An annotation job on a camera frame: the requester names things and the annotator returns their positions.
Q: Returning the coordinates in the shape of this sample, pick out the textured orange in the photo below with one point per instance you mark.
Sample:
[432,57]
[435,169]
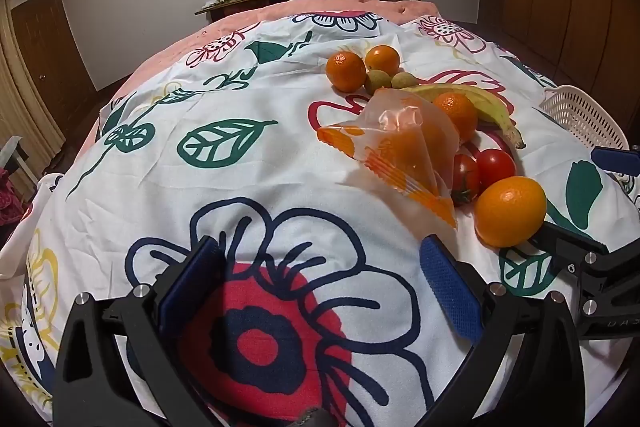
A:
[346,70]

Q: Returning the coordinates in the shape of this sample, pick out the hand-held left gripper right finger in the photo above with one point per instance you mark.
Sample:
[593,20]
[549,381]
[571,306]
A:
[450,287]

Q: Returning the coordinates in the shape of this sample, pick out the beige curtain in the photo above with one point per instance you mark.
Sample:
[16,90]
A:
[10,72]

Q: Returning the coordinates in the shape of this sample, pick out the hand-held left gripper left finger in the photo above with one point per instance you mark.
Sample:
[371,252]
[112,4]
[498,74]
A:
[187,282]

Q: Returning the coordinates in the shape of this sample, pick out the white perforated plastic basket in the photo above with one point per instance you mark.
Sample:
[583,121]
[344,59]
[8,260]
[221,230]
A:
[585,117]

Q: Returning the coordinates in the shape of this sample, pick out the clear plastic bag of oranges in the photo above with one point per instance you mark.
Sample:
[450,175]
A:
[400,142]

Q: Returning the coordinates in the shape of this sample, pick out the green kiwi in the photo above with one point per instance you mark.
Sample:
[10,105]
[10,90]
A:
[402,80]
[377,80]

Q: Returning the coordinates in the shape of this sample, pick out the white furniture frame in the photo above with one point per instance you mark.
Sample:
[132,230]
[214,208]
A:
[12,152]

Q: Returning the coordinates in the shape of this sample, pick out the large orange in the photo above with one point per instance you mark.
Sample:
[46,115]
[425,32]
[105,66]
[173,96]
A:
[510,211]

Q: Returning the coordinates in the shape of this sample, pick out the yellow banana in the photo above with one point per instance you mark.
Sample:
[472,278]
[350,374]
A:
[490,107]

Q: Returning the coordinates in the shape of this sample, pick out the red cloth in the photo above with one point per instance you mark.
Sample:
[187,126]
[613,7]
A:
[10,202]

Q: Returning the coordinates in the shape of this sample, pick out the white cloth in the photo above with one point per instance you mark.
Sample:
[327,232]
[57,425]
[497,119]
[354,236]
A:
[25,232]

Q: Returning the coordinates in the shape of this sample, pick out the floral printed bed sheet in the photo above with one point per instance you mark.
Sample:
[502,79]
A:
[280,187]

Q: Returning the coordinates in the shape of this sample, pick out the wooden door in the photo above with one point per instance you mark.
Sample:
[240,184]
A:
[45,52]

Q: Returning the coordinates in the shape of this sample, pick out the red tomato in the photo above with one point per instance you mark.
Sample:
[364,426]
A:
[466,179]
[496,166]

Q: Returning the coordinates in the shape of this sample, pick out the pink quilt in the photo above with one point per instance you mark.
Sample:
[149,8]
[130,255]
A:
[300,7]

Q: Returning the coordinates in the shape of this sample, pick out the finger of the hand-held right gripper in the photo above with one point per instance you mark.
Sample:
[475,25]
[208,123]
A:
[615,161]
[570,244]

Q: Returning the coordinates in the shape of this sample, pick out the smooth orange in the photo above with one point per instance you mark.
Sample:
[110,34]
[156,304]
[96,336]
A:
[382,59]

